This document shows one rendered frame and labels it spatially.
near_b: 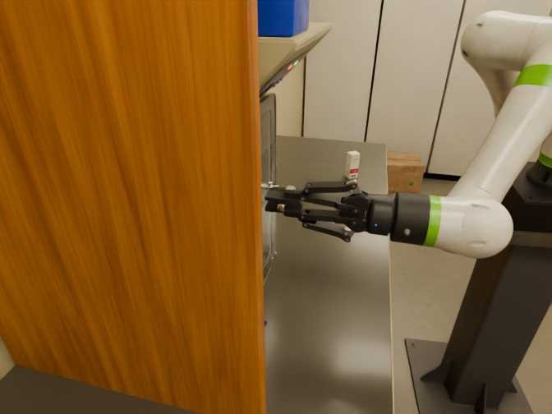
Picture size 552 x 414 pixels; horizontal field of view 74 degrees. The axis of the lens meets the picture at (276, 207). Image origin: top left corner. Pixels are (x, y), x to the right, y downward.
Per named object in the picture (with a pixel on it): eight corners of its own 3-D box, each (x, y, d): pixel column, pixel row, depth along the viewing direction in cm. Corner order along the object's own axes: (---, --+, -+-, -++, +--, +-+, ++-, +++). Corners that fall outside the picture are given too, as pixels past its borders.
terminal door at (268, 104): (228, 353, 66) (208, 140, 46) (273, 254, 91) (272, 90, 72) (232, 354, 66) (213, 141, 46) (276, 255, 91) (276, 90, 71)
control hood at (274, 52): (200, 127, 44) (190, 37, 39) (269, 78, 71) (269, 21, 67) (293, 135, 42) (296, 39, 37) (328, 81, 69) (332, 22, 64)
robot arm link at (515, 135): (524, 76, 70) (582, 103, 68) (501, 98, 82) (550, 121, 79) (422, 235, 72) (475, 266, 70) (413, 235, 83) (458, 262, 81)
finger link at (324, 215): (359, 209, 70) (358, 214, 71) (301, 206, 73) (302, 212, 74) (357, 218, 67) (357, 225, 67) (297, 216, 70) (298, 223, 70)
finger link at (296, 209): (302, 204, 72) (302, 207, 73) (269, 200, 74) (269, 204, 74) (299, 212, 70) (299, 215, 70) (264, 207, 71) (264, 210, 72)
